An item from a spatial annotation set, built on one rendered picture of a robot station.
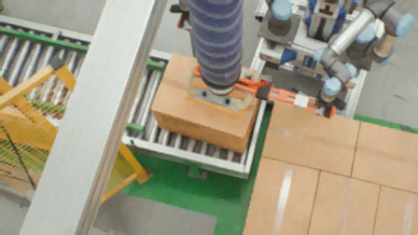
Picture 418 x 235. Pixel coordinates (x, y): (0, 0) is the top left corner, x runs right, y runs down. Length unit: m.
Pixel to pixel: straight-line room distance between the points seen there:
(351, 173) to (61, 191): 2.80
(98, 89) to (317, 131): 2.72
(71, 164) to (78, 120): 0.09
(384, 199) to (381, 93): 1.09
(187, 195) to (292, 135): 0.97
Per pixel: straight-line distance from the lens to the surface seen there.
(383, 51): 3.14
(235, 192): 4.12
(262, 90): 2.98
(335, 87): 2.67
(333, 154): 3.68
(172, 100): 3.33
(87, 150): 1.08
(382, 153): 3.75
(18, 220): 2.12
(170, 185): 4.16
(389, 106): 4.46
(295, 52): 3.50
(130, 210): 4.18
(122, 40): 1.15
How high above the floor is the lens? 4.06
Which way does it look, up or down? 70 degrees down
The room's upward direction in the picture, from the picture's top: 1 degrees counter-clockwise
